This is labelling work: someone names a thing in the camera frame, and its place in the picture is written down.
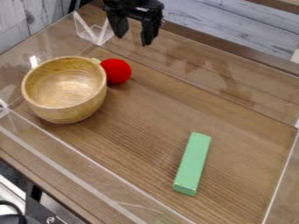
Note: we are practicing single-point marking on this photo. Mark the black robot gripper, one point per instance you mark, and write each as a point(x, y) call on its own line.
point(143, 10)

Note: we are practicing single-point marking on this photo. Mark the brown wooden bowl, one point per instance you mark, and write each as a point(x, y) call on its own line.
point(65, 89)

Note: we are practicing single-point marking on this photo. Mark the green rectangular block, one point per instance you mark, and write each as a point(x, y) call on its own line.
point(188, 175)

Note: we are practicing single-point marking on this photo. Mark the small light green object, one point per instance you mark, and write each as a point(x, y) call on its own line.
point(96, 60)

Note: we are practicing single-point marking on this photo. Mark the red ball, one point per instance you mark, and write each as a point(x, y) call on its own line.
point(117, 71)

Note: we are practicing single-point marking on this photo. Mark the clear acrylic corner bracket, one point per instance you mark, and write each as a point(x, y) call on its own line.
point(95, 34)

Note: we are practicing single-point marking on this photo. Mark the clear acrylic tray wall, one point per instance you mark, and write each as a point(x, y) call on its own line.
point(112, 163)

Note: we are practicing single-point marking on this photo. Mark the black table leg frame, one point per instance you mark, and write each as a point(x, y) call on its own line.
point(36, 213)

